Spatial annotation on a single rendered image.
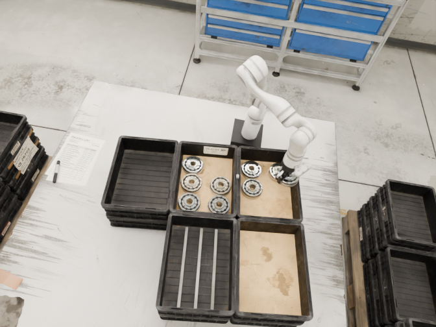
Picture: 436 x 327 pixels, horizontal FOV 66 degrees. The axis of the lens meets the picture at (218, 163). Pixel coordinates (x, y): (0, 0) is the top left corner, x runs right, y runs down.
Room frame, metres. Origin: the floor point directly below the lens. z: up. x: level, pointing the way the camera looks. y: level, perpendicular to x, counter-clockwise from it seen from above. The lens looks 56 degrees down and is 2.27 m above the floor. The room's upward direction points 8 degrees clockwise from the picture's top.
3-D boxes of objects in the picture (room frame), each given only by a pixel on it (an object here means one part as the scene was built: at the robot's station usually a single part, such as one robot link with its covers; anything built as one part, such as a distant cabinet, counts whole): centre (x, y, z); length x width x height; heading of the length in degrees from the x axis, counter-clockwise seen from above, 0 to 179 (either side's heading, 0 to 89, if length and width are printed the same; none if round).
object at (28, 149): (1.12, 1.25, 0.41); 0.31 x 0.02 x 0.16; 178
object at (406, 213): (1.02, -1.19, 0.37); 0.40 x 0.30 x 0.45; 178
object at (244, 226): (0.46, -0.28, 0.87); 0.40 x 0.30 x 0.11; 4
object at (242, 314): (0.46, -0.28, 0.92); 0.40 x 0.30 x 0.02; 4
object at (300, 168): (0.83, -0.32, 1.17); 0.11 x 0.09 x 0.06; 46
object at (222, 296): (0.44, 0.02, 0.87); 0.40 x 0.30 x 0.11; 4
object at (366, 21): (2.75, -0.86, 0.60); 0.72 x 0.03 x 0.56; 88
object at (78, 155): (0.97, 0.78, 0.70); 0.33 x 0.23 x 0.01; 178
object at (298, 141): (0.83, -0.30, 1.27); 0.09 x 0.07 x 0.15; 142
